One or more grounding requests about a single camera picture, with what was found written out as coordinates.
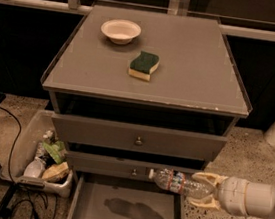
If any green snack bag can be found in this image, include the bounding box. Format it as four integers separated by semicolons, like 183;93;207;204
43;140;66;165

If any grey bottom drawer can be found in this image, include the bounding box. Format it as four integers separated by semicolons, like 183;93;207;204
67;173;185;219

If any green yellow sponge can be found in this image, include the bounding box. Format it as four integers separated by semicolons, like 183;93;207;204
128;51;160;82

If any grey top drawer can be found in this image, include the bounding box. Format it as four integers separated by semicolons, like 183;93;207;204
52;114;227;162

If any grey drawer cabinet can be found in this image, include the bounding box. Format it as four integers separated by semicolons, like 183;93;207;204
41;5;252;172

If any grey drawer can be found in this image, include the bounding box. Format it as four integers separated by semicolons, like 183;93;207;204
52;114;227;162
66;151;197;181
67;173;185;219

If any white paper bowl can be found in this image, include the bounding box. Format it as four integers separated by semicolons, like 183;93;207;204
100;19;141;45

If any clear plastic water bottle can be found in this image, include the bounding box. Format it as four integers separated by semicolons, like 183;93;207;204
149;168;214;200

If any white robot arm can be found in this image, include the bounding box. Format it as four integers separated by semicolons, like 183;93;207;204
187;172;275;219

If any clear plastic storage bin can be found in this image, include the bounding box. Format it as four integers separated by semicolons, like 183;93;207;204
0;109;73;198

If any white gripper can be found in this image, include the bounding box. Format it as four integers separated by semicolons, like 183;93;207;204
184;169;253;219

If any grey middle drawer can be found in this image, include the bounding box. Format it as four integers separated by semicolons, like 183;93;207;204
66;151;197;181

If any black cable on floor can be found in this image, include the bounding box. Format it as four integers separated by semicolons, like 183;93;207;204
0;100;72;219

